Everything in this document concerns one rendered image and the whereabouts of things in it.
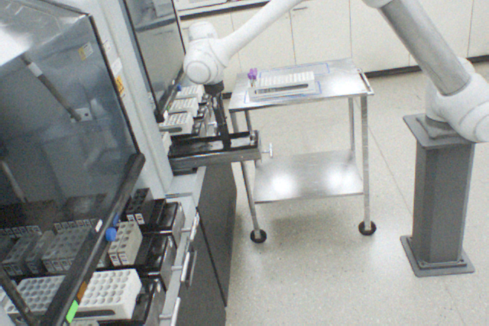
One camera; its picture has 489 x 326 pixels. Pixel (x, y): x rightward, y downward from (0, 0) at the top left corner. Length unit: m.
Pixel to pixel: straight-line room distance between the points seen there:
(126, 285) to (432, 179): 1.24
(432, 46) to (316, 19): 2.49
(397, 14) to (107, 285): 1.04
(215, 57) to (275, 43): 2.53
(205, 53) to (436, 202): 1.13
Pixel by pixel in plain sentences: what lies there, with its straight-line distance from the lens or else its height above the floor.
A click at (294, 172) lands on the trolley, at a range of 2.23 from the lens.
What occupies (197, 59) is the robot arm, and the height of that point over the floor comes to 1.20.
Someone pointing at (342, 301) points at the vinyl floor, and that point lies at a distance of 1.96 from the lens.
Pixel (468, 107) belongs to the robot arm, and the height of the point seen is 0.92.
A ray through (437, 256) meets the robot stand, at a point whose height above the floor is 0.09.
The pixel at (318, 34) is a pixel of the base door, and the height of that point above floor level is 0.51.
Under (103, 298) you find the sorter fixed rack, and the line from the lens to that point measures 1.01.
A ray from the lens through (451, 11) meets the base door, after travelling 4.04.
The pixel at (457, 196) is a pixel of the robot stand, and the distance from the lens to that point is 1.86.
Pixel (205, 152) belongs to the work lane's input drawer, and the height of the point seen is 0.81.
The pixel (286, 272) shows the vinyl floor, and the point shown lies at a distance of 2.09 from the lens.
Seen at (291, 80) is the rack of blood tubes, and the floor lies 0.88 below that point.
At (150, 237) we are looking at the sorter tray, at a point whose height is 0.82.
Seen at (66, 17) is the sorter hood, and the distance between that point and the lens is 1.04.
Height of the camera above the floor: 1.55
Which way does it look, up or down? 29 degrees down
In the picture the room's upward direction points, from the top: 11 degrees counter-clockwise
